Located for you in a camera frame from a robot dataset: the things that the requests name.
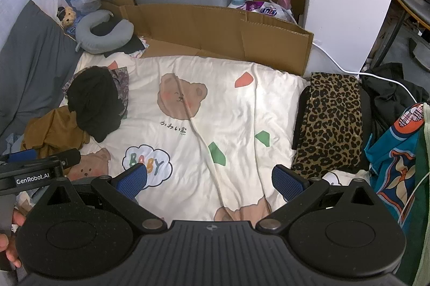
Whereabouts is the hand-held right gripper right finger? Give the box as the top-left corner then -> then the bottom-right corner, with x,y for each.
257,164 -> 392,234

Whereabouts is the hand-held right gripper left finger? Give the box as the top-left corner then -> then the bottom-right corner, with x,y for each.
28,163 -> 169,233

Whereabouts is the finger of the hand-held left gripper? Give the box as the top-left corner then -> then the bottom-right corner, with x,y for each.
34,148 -> 82,173
3,149 -> 37,163

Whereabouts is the black top with floral sleeves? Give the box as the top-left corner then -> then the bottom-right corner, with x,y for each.
62,66 -> 130,143

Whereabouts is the black clothes pile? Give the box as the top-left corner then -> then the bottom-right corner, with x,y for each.
361,62 -> 430,145

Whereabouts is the person's left hand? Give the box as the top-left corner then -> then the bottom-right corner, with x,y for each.
0,209 -> 27,270

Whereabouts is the grey blue cloth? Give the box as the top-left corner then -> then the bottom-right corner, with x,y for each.
0,133 -> 26,155

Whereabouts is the brown garment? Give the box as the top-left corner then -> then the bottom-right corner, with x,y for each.
21,106 -> 91,153

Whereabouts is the leopard print garment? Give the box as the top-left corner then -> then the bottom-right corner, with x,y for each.
292,72 -> 365,178

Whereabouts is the teal printed garment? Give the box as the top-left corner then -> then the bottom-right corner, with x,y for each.
364,103 -> 426,236

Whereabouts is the white bear print blanket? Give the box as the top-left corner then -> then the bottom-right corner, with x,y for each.
20,55 -> 370,223

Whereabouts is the grey neck pillow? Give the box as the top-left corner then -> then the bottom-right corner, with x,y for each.
74,9 -> 135,54

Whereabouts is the colourful print cloth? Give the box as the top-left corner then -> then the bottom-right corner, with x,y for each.
129,35 -> 150,60

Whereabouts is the dark cloth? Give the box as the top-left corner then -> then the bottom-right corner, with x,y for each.
91,19 -> 145,58

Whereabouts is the dark green garment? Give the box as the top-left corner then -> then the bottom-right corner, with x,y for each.
396,131 -> 424,285

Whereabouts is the light green garment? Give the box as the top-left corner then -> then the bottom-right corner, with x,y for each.
411,103 -> 430,286

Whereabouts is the small teddy bear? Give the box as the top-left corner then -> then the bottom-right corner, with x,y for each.
56,6 -> 77,28

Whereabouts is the flattened cardboard box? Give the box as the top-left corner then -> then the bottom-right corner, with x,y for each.
101,2 -> 315,77

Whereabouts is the purple white refill bag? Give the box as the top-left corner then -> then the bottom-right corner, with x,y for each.
243,0 -> 293,19

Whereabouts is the black chair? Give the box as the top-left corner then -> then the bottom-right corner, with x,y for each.
370,0 -> 430,71

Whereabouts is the thin white cable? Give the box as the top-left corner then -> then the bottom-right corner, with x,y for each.
406,172 -> 430,221

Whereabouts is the white power cable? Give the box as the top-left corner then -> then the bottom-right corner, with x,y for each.
249,0 -> 419,105

